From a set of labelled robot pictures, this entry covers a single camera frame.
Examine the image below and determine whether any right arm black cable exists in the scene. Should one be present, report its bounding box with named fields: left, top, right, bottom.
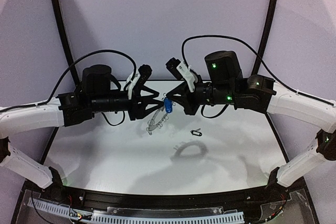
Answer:
left=181, top=34, right=336, bottom=119

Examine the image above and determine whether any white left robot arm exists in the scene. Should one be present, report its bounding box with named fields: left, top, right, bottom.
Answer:
left=1, top=65, right=163, bottom=189

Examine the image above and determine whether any black key tag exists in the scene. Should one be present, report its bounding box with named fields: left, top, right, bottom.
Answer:
left=190, top=129, right=203, bottom=137

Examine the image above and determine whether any perforated metal key ring disc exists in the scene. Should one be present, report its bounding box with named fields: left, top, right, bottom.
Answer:
left=146, top=94, right=175, bottom=135

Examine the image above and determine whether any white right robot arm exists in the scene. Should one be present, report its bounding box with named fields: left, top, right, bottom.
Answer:
left=166, top=51, right=335, bottom=188

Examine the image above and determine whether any blue key tag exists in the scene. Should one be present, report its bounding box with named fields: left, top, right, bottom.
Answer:
left=163, top=98, right=173, bottom=113

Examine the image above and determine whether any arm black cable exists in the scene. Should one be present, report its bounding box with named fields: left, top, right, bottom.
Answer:
left=0, top=49, right=139, bottom=126
left=181, top=34, right=336, bottom=119

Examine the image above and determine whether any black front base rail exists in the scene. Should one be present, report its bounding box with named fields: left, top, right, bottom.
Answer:
left=22, top=179, right=313, bottom=216

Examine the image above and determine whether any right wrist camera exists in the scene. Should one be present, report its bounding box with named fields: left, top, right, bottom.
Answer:
left=165, top=58, right=199, bottom=93

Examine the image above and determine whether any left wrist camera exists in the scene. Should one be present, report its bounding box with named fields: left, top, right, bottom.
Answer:
left=124, top=65, right=152, bottom=100

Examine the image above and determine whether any white slotted cable duct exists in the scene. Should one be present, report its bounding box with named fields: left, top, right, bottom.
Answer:
left=27, top=198, right=245, bottom=224

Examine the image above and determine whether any right black frame post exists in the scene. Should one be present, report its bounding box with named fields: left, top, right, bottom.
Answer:
left=251, top=0, right=282, bottom=75

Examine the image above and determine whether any black frame post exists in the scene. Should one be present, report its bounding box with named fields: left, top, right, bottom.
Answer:
left=46, top=0, right=79, bottom=83
left=251, top=0, right=282, bottom=75

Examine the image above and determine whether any left black frame post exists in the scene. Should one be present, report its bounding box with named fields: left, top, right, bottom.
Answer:
left=46, top=0, right=79, bottom=83

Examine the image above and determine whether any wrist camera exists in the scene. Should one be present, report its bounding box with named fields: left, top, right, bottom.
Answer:
left=165, top=58, right=199, bottom=93
left=124, top=65, right=152, bottom=100

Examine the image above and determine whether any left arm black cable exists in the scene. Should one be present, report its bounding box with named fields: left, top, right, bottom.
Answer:
left=0, top=49, right=139, bottom=126

